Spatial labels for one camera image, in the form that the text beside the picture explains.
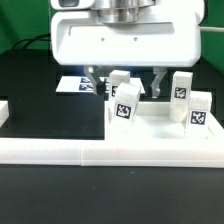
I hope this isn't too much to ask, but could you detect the white square table top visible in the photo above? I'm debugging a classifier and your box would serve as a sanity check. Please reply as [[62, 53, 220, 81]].
[[104, 101, 224, 141]]

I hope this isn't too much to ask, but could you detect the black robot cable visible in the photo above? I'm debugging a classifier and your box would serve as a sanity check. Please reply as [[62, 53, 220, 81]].
[[11, 32, 53, 51]]

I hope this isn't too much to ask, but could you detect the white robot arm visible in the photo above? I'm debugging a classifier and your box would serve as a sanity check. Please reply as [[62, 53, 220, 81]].
[[49, 0, 207, 98]]

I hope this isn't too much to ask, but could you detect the white U-shaped obstacle fence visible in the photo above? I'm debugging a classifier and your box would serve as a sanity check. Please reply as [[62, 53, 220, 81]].
[[0, 100, 224, 169]]

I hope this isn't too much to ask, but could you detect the white marker tag plate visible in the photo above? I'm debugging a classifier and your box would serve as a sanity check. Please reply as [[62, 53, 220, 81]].
[[56, 76, 145, 94]]

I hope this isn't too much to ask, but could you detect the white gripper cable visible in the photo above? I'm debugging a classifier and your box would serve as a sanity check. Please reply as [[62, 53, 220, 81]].
[[199, 25, 224, 34]]

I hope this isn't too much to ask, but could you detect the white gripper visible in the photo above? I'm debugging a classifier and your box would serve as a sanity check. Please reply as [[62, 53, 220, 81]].
[[51, 8, 201, 98]]

